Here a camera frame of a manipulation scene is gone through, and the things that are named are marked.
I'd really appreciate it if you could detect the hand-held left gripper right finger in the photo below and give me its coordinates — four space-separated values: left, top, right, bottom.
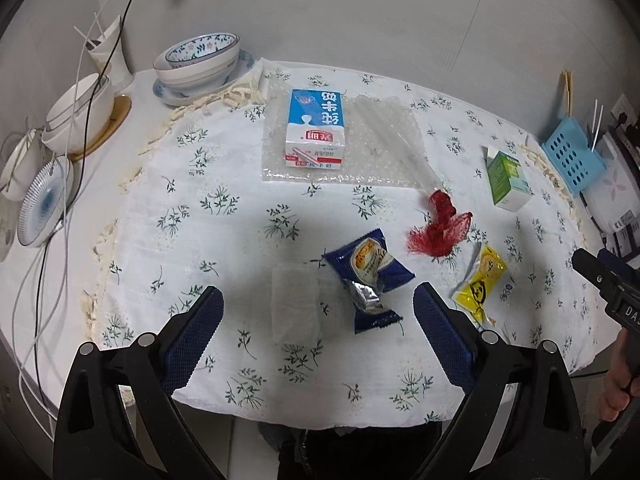
412 281 589 480

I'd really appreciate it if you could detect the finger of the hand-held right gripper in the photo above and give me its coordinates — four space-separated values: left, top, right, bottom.
571 248 620 293
597 247 640 286

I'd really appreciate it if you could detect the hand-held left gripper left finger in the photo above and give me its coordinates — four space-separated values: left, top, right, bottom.
52 285 226 480

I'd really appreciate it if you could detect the yellow snack packet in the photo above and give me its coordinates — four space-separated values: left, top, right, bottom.
451 243 509 323

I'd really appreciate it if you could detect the red mesh net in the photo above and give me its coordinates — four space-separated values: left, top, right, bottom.
406 190 474 258

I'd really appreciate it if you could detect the blue snack wrapper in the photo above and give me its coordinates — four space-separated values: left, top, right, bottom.
322 228 417 336

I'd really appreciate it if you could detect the white tissue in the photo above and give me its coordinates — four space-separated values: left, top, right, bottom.
270 262 322 345

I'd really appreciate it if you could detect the green and white carton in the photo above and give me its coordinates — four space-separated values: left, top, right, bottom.
482 145 533 212

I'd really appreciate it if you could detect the blue and white milk carton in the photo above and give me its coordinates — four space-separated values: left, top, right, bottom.
284 88 348 170

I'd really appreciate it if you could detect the person's right hand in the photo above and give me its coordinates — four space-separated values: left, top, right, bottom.
602 332 640 423

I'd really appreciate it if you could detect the white rice cooker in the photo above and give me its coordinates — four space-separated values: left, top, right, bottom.
582 130 640 233

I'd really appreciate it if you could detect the white floral tablecloth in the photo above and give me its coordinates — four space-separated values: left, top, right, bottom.
80 57 621 423

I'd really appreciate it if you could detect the blue plastic basket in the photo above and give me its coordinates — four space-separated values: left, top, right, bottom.
542 116 607 196

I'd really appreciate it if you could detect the clear bubble wrap sheet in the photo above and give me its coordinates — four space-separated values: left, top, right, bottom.
261 82 426 186

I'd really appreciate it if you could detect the clear plastic bag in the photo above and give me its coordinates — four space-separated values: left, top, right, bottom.
350 95 443 193

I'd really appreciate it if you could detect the blue striped plate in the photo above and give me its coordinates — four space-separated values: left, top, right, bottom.
17 156 74 247

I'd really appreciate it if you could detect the round wooden coaster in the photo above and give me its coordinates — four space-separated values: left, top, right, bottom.
67 94 133 162

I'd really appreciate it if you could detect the white striped bowl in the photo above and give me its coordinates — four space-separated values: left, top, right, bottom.
46 73 115 133
41 110 113 154

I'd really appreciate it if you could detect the white cup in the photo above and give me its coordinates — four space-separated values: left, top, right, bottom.
0 130 47 198

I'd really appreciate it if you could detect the blue floral bowl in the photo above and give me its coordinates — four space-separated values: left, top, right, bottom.
165 33 240 78
152 54 240 98

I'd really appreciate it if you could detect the white utensil holder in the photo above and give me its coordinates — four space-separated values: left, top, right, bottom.
85 16 135 92

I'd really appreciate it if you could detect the wall socket with black plug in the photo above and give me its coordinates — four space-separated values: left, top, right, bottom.
612 94 640 130

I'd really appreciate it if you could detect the white cable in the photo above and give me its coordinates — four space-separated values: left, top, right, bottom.
10 2 123 411

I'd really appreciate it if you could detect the black charger cable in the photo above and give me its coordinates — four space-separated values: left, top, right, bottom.
30 0 166 361

